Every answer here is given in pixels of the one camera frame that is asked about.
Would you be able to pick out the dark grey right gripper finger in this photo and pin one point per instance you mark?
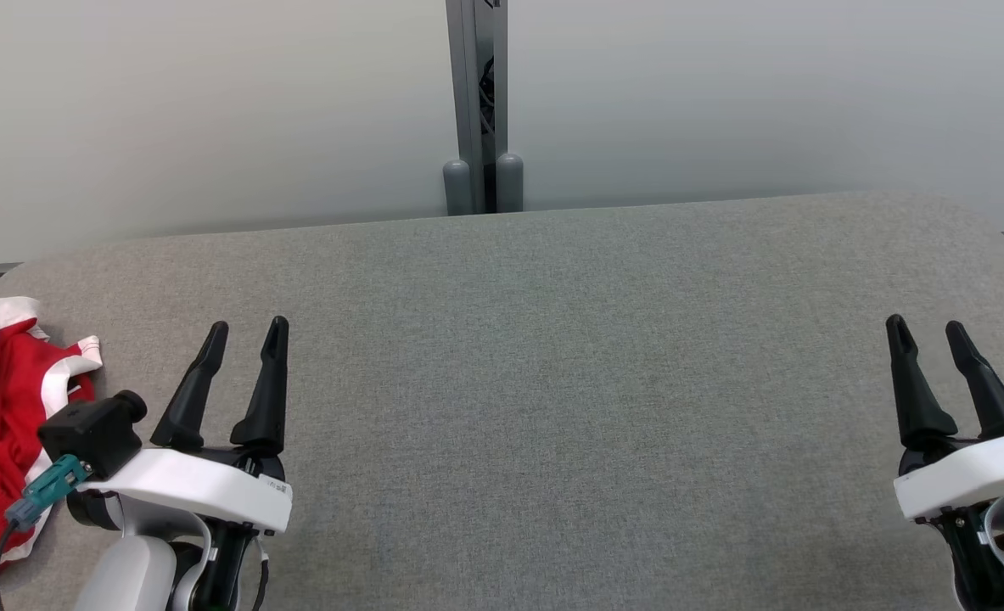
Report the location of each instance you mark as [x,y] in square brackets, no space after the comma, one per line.
[989,395]
[917,399]

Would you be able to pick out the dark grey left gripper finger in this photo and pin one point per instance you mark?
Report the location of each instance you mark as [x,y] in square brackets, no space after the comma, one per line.
[268,399]
[189,399]

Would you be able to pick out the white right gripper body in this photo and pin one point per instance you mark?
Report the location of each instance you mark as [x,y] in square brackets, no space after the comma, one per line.
[977,475]

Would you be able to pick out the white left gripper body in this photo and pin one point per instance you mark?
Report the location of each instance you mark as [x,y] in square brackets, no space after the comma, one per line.
[204,488]

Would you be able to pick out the red white basketball jersey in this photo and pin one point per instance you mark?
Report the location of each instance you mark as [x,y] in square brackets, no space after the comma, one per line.
[1,407]

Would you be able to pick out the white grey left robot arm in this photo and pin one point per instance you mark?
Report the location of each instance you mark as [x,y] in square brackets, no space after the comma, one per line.
[128,573]

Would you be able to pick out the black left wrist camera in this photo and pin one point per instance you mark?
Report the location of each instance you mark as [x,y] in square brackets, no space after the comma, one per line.
[90,433]

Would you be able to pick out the grey partition post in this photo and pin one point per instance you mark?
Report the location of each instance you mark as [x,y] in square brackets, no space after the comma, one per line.
[476,102]

